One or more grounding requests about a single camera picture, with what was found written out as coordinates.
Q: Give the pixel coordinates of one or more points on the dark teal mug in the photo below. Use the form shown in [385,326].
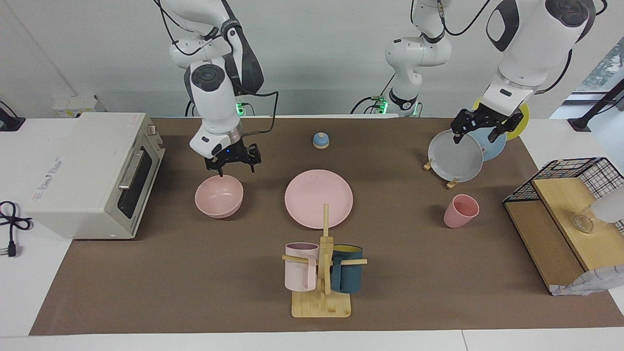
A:
[348,278]

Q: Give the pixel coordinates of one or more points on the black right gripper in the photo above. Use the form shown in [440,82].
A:
[236,153]

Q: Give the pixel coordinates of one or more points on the yellow plate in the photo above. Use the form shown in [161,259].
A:
[520,127]

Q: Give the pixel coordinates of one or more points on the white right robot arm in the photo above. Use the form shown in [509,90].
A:
[214,102]

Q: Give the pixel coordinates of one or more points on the beige toaster oven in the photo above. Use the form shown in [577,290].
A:
[83,175]

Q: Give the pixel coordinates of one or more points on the gray plate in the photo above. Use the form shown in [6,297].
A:
[456,158]

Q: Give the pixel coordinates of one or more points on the wooden shelf with mesh ends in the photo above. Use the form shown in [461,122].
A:
[541,239]

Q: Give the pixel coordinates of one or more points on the wooden plate rack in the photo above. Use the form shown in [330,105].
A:
[452,184]

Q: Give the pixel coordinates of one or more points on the small clear glass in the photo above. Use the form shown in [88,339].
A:
[583,223]

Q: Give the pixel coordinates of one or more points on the black clamp base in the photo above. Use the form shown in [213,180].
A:
[9,122]

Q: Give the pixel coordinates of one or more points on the pink mug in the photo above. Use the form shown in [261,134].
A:
[297,275]

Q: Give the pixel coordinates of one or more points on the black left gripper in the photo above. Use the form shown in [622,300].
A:
[487,120]

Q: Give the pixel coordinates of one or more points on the pink bowl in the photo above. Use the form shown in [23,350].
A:
[219,197]

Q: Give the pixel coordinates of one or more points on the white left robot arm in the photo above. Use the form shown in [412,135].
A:
[526,53]

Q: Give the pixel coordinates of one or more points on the wooden mug tree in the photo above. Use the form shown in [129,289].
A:
[321,304]

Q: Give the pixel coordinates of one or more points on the brown table mat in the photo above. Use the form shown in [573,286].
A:
[195,282]

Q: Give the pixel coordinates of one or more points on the blue lid with wooden knob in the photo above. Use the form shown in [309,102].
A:
[321,141]

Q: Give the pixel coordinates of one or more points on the translucent white object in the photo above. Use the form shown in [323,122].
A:
[609,207]

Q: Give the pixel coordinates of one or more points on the black metal stand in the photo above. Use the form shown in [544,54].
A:
[602,105]

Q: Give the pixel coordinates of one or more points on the light blue plate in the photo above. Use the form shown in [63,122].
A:
[493,148]

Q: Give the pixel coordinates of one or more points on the pink plate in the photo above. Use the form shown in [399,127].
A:
[312,195]

